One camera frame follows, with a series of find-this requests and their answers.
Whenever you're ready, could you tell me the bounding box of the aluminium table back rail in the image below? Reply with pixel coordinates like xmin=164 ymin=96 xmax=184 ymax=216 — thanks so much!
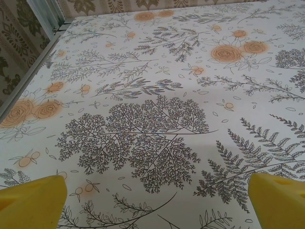
xmin=55 ymin=16 xmax=79 ymax=34

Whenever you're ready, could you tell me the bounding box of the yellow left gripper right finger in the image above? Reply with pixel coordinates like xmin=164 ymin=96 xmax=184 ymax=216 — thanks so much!
xmin=247 ymin=173 xmax=305 ymax=229

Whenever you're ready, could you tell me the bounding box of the aluminium table side rail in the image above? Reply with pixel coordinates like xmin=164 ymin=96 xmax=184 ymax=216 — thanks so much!
xmin=0 ymin=30 xmax=61 ymax=126

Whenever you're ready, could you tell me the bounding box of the floral patterned table cover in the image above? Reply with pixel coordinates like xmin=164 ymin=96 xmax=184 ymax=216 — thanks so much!
xmin=0 ymin=1 xmax=305 ymax=229

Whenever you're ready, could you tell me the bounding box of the aluminium frame corner post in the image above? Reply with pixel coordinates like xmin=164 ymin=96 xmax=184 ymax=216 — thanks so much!
xmin=30 ymin=0 xmax=67 ymax=42

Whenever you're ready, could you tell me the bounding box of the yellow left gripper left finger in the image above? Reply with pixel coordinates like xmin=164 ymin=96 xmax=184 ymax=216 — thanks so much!
xmin=0 ymin=175 xmax=68 ymax=229

